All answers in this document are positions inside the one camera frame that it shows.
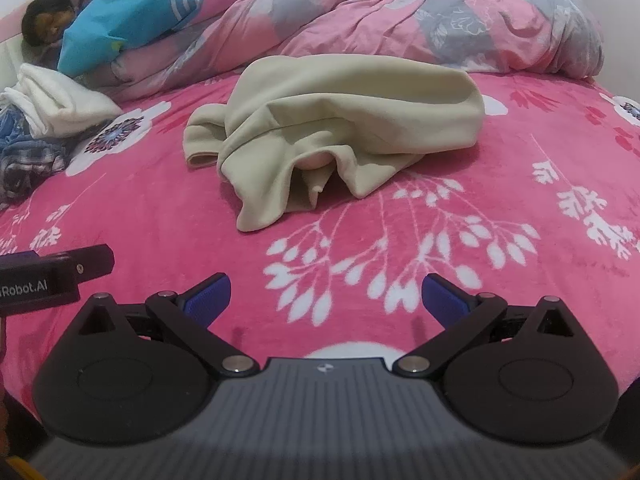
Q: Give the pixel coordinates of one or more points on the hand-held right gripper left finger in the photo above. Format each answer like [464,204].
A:
[210,299]

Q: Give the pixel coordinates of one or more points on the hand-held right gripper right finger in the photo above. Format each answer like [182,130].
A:
[444,301]

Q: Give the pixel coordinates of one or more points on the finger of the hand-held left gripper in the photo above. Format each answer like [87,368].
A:
[92,261]

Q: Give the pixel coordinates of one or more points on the beige jacket with black trim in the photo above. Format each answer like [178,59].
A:
[350,105]

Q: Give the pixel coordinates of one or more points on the pink floral blanket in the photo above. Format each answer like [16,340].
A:
[150,240]

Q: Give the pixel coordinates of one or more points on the plaid cloth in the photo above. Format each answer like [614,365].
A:
[30,170]

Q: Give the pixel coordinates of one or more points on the white folded cloth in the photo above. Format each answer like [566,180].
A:
[60,100]

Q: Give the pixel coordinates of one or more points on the cream pink bed headboard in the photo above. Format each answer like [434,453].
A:
[10,55]

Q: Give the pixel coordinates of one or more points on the dark brown plush toy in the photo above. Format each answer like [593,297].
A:
[42,22]

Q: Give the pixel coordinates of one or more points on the blue pillow with white stripes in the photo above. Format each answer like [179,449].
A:
[125,15]

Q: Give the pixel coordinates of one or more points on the pink grey floral duvet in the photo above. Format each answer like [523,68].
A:
[380,15]

